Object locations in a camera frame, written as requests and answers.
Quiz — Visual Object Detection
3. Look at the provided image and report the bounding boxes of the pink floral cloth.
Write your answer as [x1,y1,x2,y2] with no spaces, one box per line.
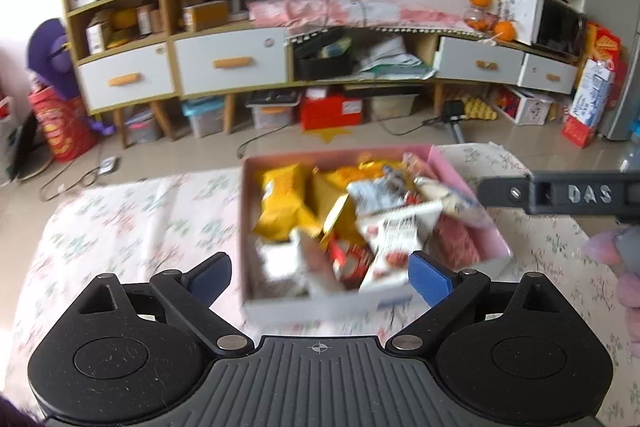
[246,0,490,41]

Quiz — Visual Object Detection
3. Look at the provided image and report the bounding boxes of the black flat panel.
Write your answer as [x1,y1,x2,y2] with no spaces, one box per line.
[10,111,54,184]

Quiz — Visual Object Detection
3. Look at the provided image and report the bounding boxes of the purple plush toy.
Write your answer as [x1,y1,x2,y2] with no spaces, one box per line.
[26,18,82,98]

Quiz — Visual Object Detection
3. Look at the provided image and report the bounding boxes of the blue white red carton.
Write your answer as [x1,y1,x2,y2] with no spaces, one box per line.
[561,58,617,150]

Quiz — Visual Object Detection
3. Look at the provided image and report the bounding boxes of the oranges on cabinet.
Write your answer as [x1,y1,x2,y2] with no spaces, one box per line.
[464,6,494,32]

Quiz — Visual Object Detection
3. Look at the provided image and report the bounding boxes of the puffy yellow snack packet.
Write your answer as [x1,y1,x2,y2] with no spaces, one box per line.
[254,163,322,241]

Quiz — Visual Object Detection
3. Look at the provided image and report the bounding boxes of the small brown carton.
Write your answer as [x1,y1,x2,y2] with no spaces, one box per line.
[136,2,164,36]

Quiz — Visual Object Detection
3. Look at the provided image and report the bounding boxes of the red gold gift box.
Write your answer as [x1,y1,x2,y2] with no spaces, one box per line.
[581,21,622,64]

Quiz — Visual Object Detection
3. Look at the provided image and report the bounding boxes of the black storage case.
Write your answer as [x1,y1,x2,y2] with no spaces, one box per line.
[291,29,357,81]

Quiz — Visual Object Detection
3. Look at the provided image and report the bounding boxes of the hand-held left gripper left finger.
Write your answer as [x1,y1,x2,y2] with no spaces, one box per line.
[52,252,253,354]

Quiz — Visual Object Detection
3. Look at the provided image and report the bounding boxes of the pink cardboard box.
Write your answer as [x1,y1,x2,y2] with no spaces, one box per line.
[239,144,515,325]

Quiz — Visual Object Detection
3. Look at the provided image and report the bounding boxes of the white patterned gift box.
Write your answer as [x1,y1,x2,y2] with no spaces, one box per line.
[494,86,557,127]

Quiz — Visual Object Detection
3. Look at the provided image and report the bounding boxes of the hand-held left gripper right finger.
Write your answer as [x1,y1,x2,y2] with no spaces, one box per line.
[385,251,583,354]

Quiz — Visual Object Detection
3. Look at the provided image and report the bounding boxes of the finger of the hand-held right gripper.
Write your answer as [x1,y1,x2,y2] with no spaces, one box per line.
[477,171,640,224]

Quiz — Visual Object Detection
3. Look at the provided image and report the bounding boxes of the clear storage bin pale contents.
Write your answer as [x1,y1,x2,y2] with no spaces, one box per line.
[366,93,421,124]

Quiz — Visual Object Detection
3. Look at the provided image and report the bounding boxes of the white drawer orange handle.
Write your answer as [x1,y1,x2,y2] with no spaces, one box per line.
[434,37,525,85]
[174,27,290,96]
[77,43,177,114]
[516,54,579,95]

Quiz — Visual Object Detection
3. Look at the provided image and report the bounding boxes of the pile of loose papers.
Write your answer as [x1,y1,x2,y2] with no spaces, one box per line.
[356,34,437,81]

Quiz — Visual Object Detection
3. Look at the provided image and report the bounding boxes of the small black tripod device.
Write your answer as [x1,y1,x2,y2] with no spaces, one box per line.
[422,101,469,144]

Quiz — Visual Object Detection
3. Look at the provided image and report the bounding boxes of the red printed gift bag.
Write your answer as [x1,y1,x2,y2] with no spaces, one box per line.
[26,86,99,164]

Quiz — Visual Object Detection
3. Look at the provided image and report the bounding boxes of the yellow star mat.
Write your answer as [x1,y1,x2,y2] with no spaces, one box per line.
[311,126,354,144]

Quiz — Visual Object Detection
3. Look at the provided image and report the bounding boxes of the clear storage bin orange latch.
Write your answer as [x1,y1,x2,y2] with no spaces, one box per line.
[246,91,302,131]

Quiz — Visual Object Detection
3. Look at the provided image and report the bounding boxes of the pink nougat packet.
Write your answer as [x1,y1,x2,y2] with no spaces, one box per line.
[431,213,482,269]

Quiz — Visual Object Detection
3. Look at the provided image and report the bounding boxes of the thin floor cable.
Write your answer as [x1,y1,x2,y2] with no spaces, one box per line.
[39,151,122,204]

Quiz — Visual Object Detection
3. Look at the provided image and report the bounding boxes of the clear storage bin blue lid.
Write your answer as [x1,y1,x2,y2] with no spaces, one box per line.
[181,99,227,140]

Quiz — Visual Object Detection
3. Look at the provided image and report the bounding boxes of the yellow egg tray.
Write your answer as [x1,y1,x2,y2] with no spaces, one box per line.
[461,98,499,121]

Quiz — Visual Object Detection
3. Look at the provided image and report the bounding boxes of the grey refrigerator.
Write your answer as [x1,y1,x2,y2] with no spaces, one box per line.
[584,0,640,142]

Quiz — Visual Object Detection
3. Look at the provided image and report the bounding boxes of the tall wooden shelf cabinet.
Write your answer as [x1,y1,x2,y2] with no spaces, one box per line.
[57,0,182,148]

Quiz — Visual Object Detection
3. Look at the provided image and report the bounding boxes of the low wooden tv cabinet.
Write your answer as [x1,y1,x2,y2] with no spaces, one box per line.
[286,24,581,118]

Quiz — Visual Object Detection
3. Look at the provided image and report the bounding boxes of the gold snack packet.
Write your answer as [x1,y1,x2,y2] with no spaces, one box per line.
[312,167,362,249]

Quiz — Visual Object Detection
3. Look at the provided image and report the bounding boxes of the wooden drawer cabinet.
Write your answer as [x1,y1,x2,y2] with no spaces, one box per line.
[170,19,292,136]

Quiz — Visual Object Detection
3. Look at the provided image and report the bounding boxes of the white paper bag red contents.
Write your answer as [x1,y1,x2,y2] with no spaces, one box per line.
[0,96,22,180]

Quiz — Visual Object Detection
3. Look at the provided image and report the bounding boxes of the black white microwave oven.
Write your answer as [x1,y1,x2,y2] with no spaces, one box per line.
[501,0,589,58]

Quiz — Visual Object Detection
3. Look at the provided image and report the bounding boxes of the brown cardboard box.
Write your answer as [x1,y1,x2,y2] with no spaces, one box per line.
[181,1,232,34]

